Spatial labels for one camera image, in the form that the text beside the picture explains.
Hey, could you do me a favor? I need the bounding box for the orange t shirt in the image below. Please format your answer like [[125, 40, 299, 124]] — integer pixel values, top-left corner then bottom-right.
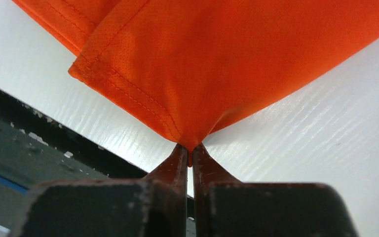
[[16, 0, 379, 151]]

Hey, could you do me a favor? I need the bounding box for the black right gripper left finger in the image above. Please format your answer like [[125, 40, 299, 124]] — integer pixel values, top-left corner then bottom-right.
[[9, 145, 189, 237]]

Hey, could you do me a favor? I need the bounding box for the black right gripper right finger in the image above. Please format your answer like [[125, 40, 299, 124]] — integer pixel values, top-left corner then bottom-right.
[[192, 145, 358, 237]]

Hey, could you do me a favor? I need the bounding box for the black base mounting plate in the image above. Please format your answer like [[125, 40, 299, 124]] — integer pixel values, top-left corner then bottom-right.
[[0, 90, 148, 232]]

